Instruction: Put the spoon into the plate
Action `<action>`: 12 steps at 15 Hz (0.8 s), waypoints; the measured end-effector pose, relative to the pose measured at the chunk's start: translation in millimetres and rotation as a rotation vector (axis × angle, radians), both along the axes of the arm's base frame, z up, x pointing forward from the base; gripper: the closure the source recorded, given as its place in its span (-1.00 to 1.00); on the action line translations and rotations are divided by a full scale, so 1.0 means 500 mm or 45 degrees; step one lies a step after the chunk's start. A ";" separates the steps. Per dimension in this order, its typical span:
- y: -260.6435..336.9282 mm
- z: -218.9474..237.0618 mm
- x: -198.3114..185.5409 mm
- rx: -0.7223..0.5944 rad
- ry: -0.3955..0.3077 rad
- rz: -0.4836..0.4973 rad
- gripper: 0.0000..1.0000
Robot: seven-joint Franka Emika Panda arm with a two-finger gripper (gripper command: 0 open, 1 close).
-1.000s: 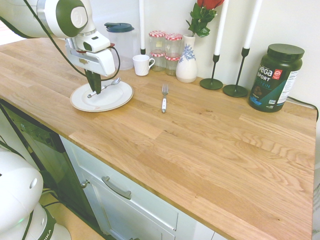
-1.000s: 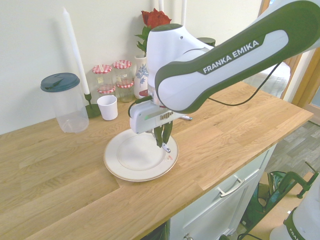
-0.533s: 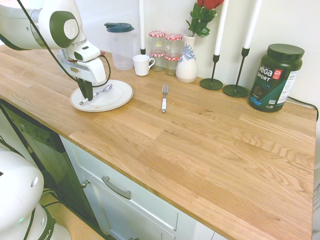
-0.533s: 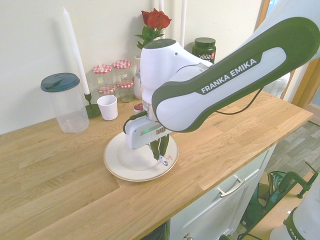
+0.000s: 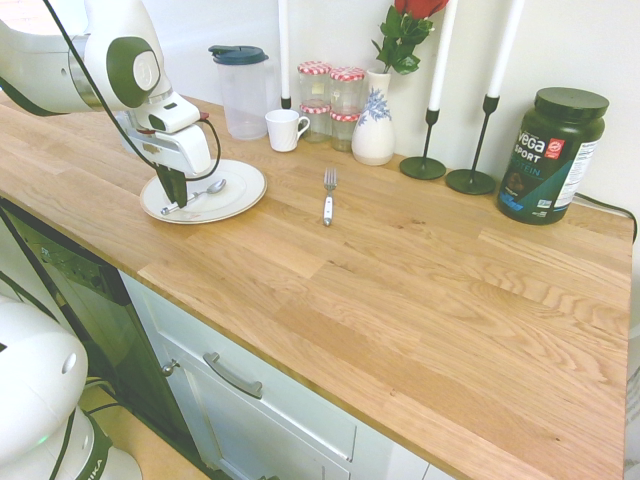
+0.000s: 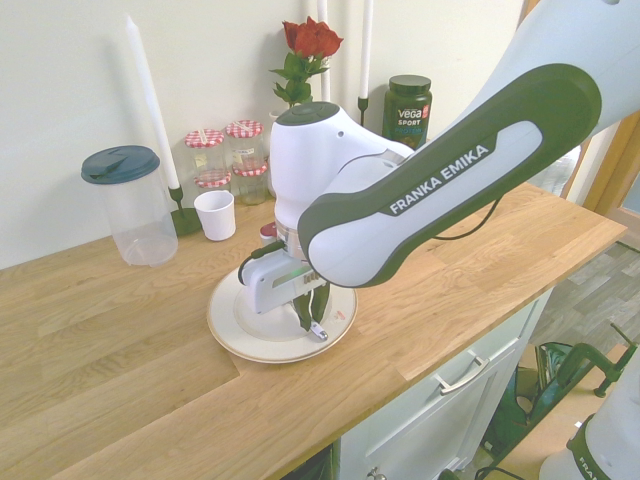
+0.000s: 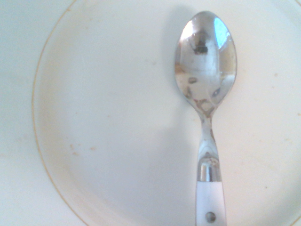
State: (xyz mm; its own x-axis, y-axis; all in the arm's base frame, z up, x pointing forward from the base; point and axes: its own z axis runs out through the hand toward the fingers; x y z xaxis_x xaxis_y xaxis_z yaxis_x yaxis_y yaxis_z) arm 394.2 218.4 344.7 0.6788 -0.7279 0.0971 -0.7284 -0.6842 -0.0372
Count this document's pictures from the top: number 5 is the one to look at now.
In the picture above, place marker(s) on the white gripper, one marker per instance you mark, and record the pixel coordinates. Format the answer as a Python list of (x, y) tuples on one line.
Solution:
[(185, 150)]

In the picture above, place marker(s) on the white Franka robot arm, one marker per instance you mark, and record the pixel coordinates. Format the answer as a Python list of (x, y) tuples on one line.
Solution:
[(35, 55)]

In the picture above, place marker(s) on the white plate with gold rim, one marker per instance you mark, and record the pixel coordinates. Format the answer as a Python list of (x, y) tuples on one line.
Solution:
[(235, 192)]

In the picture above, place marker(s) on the clear pitcher with teal lid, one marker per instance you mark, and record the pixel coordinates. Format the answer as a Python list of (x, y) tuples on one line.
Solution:
[(242, 100)]

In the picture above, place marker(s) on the white cup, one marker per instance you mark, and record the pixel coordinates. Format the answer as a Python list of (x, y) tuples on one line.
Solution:
[(282, 130)]

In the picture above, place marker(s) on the black candle holder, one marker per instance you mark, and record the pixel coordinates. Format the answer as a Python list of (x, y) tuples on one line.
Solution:
[(422, 168), (286, 103), (470, 181)]

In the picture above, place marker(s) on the glass jar with checkered lid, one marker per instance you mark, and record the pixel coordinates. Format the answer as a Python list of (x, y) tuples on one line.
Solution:
[(346, 90), (315, 125), (343, 134), (314, 82)]

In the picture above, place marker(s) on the tall white candle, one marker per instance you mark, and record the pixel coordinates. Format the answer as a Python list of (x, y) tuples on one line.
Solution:
[(505, 50), (442, 60), (284, 50)]

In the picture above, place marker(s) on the silver cabinet knob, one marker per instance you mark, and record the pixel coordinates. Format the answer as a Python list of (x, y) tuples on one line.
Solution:
[(170, 368)]

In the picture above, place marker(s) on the white vase with blue flowers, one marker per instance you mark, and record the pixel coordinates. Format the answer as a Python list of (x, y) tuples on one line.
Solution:
[(372, 140)]

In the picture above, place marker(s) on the wooden robot mounting board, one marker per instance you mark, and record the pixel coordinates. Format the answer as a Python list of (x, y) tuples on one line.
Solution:
[(150, 450)]

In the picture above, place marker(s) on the red rose with green leaves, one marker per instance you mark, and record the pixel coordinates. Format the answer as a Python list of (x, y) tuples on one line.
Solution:
[(400, 35)]

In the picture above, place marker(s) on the dark green protein powder tub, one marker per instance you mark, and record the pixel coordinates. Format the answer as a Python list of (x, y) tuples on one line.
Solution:
[(550, 160)]

